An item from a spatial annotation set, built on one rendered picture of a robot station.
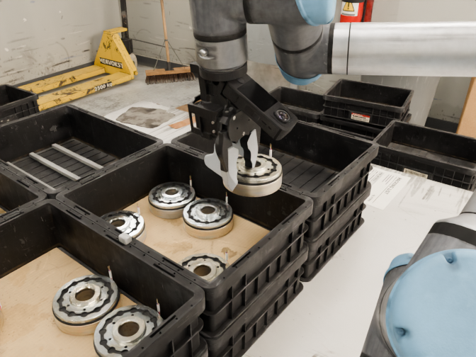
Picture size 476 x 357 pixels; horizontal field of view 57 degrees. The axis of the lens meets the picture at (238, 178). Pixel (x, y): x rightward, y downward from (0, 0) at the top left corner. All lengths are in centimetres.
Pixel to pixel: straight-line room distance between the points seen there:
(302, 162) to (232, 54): 59
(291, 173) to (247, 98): 50
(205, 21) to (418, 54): 30
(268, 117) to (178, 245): 36
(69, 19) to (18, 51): 61
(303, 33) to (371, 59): 11
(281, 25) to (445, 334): 41
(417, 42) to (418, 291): 38
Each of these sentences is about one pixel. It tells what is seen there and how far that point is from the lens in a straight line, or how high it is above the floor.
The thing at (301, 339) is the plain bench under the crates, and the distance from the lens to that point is 89.
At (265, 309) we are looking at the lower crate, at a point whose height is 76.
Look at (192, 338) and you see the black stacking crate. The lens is 69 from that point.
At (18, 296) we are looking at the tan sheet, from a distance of 86.
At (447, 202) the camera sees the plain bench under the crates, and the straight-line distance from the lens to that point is 136.
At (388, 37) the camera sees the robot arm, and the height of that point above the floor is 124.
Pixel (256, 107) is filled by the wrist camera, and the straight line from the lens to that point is 64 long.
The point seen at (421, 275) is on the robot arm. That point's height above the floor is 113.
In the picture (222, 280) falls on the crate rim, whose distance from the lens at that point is 66.
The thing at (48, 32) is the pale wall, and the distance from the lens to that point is 459.
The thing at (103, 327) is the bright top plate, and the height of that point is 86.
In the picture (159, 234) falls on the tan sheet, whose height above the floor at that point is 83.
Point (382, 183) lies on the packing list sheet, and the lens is 138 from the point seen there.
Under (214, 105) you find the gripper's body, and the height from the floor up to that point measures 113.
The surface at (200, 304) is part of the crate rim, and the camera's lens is 64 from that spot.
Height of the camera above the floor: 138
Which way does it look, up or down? 31 degrees down
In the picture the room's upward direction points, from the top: straight up
